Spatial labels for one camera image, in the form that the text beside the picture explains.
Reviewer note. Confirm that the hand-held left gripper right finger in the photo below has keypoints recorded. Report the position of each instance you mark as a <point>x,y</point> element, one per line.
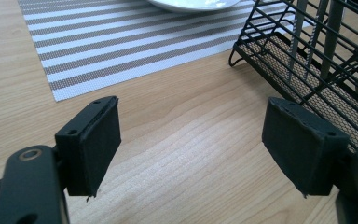
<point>301,146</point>

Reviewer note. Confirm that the striped woven placemat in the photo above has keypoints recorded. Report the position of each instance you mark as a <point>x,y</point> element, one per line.
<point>130,46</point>

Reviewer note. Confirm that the white plate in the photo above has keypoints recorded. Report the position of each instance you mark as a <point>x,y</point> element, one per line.
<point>195,4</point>

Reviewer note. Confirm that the serrated steel knife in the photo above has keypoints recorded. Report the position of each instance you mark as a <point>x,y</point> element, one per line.
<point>296,40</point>
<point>315,37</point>

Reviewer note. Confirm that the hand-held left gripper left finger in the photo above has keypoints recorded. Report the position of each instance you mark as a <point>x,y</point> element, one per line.
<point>88,149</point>

